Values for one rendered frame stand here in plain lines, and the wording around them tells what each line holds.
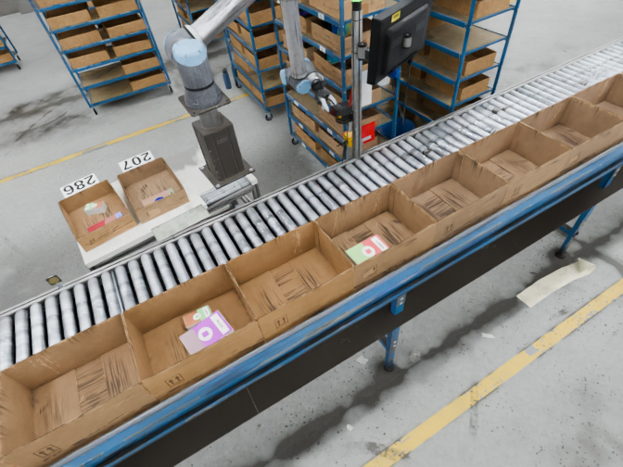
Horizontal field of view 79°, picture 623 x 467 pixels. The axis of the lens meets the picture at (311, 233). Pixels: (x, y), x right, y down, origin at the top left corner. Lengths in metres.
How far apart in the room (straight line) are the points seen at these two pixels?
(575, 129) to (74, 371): 2.59
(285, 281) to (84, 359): 0.78
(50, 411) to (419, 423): 1.63
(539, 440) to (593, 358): 0.60
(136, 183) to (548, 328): 2.61
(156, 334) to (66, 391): 0.33
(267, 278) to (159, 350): 0.48
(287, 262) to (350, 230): 0.32
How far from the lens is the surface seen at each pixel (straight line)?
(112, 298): 1.98
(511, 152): 2.26
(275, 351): 1.39
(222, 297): 1.58
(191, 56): 1.98
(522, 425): 2.38
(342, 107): 2.15
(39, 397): 1.71
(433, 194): 1.91
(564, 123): 2.56
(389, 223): 1.74
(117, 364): 1.60
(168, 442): 1.71
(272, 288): 1.54
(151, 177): 2.53
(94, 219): 2.42
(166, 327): 1.59
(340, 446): 2.20
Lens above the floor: 2.15
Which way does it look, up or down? 48 degrees down
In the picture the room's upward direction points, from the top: 8 degrees counter-clockwise
